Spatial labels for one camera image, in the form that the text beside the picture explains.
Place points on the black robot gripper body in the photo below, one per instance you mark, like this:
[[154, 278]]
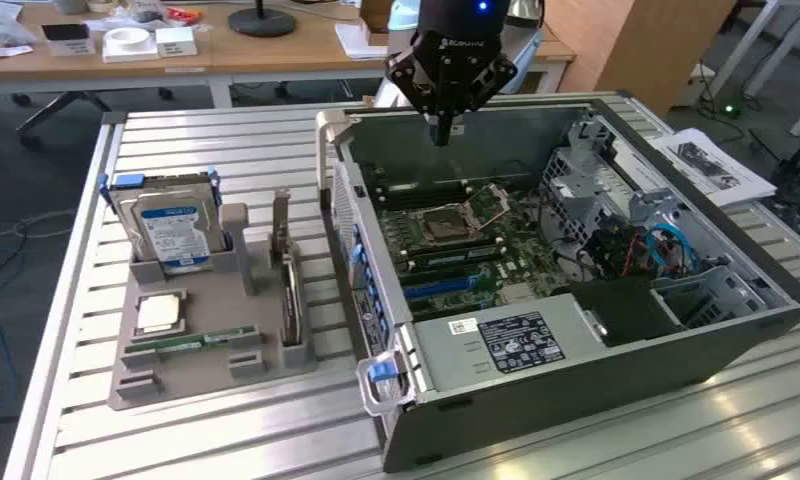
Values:
[[456, 55]]

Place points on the green graphics card black fan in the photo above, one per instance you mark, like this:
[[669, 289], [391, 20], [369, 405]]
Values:
[[289, 300]]

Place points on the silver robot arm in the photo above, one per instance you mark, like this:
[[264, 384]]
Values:
[[400, 17]]

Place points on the white paper pile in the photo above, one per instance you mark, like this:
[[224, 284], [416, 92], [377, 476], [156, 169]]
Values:
[[360, 42]]

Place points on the brown cardboard box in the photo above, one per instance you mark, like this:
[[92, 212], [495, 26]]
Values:
[[375, 15]]

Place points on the wooden desk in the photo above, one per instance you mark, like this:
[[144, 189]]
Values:
[[273, 50]]

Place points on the black lamp base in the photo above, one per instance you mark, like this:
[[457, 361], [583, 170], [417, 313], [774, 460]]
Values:
[[262, 24]]

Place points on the black RAM slot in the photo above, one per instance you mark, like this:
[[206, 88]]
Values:
[[440, 246], [427, 202]]

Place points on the metal socket cover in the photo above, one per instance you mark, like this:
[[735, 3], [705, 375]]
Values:
[[469, 205]]

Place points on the metal drive cage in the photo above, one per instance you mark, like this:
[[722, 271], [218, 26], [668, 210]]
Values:
[[573, 200]]

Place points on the CPU socket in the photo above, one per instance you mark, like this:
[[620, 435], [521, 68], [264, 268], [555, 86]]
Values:
[[448, 225]]

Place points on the green motherboard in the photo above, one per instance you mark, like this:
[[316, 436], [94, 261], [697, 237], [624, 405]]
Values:
[[520, 240]]

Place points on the white cube box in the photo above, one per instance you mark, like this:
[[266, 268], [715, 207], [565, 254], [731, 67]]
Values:
[[174, 42]]

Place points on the red packet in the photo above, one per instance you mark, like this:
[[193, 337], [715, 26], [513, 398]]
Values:
[[182, 16]]

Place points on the blue card clip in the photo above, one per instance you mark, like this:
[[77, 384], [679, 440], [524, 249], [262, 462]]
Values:
[[356, 245], [365, 276], [371, 297], [377, 317]]

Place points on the device with green light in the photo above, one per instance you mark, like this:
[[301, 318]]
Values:
[[730, 110]]

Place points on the printed paper stack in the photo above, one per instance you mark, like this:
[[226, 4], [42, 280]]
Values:
[[713, 165]]

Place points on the green RAM stick in slot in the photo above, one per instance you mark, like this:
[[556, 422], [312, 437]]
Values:
[[456, 256]]

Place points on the black expansion slot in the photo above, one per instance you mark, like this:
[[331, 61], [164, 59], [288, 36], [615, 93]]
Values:
[[436, 276]]

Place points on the white flat box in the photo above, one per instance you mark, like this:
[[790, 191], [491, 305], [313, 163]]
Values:
[[129, 55]]

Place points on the white tape roll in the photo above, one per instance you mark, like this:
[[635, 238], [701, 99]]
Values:
[[128, 37]]

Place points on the blue expansion slot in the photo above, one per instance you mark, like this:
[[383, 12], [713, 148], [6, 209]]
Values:
[[440, 289]]

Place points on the hard disk with blue rails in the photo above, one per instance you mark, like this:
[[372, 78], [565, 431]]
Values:
[[169, 230]]

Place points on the white box black top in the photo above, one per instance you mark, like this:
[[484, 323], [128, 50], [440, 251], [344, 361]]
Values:
[[68, 40]]

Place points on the gray cup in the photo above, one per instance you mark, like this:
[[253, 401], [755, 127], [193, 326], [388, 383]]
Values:
[[73, 6]]

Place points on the black chair base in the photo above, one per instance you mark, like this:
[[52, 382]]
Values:
[[60, 112]]

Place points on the gray printed parts rack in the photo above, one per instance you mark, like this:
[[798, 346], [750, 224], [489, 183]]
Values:
[[220, 310]]

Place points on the metal disk bay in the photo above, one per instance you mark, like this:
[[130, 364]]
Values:
[[720, 295]]

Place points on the gray power supply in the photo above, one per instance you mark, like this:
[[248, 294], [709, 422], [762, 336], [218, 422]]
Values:
[[453, 360]]

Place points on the red white card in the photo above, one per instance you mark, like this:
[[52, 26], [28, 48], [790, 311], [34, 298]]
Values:
[[6, 51]]

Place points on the blue latch tab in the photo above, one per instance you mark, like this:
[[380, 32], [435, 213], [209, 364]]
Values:
[[381, 372]]

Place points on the silver CPU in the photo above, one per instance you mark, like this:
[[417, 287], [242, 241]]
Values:
[[160, 314]]

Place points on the clear plastic bag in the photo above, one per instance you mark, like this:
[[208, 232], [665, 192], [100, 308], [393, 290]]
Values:
[[0, 22]]

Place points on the dark gray PC case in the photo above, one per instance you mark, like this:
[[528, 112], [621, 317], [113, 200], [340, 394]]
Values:
[[573, 400]]

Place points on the white desk frame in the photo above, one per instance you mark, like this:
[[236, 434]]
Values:
[[767, 45]]

